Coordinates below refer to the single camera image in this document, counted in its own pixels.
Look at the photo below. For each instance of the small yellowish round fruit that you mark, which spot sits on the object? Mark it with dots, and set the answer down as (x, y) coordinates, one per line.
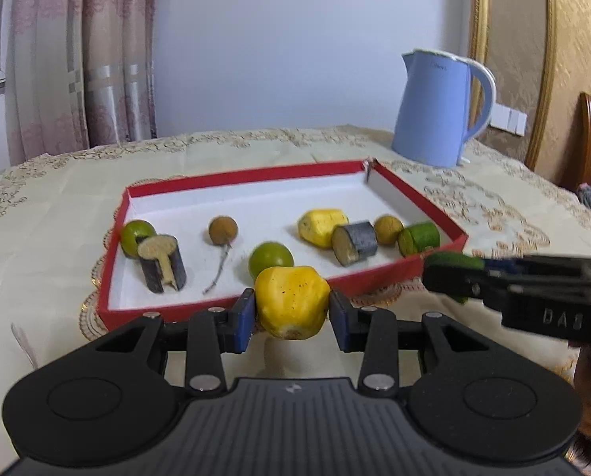
(387, 229)

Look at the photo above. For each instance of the red shallow cardboard box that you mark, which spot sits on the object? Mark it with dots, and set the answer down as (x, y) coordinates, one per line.
(266, 204)

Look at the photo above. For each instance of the white wall switch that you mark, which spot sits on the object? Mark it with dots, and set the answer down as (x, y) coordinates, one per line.
(509, 120)

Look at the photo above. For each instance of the blue electric kettle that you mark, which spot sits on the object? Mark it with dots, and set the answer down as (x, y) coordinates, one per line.
(447, 100)

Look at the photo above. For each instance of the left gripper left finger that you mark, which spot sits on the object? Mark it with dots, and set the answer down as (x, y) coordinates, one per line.
(235, 325)

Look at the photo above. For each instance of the dark eggplant piece notched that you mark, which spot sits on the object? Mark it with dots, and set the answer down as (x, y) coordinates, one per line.
(161, 263)

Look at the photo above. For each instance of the brown longan with stem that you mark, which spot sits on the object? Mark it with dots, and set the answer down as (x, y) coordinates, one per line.
(222, 231)

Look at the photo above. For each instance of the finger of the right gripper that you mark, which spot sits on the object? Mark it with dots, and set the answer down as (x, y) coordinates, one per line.
(486, 284)
(541, 265)

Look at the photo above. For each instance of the pink floral curtain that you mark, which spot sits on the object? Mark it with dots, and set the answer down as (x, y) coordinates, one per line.
(78, 75)

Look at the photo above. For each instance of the dark eggplant piece round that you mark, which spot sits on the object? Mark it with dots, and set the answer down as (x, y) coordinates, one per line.
(353, 243)

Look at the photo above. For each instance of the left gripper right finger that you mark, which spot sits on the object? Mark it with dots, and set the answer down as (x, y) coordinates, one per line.
(350, 324)

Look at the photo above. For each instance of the yellow fruit piece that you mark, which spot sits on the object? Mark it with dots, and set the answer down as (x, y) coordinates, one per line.
(317, 225)
(291, 302)

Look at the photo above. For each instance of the green cucumber piece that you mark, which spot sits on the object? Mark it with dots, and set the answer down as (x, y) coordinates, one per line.
(418, 238)
(454, 263)

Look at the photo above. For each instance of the green lime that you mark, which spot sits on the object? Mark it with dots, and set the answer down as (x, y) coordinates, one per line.
(269, 255)
(132, 233)

